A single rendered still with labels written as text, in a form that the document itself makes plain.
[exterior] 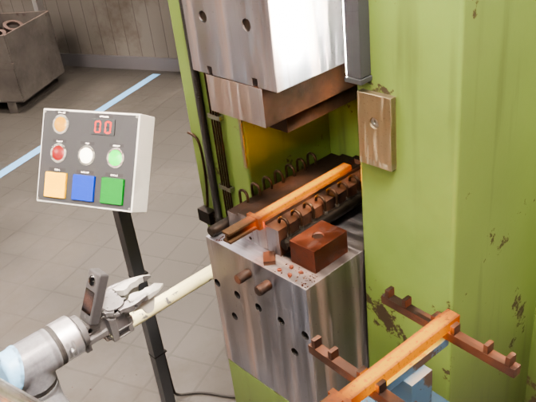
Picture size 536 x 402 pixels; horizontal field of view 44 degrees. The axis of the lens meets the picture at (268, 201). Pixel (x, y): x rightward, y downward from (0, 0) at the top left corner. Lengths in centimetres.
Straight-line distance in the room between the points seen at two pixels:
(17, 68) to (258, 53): 439
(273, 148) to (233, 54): 49
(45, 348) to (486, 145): 100
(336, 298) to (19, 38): 449
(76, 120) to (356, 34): 96
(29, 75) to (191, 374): 365
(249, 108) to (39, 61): 455
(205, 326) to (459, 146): 183
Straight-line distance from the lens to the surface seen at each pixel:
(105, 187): 197
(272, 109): 154
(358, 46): 141
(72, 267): 358
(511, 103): 154
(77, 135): 205
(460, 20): 130
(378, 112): 145
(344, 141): 209
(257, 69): 149
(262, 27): 144
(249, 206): 179
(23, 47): 584
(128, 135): 195
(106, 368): 291
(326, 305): 168
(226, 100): 162
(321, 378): 180
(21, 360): 144
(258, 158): 192
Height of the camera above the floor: 189
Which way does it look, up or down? 30 degrees down
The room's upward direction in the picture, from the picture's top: 7 degrees counter-clockwise
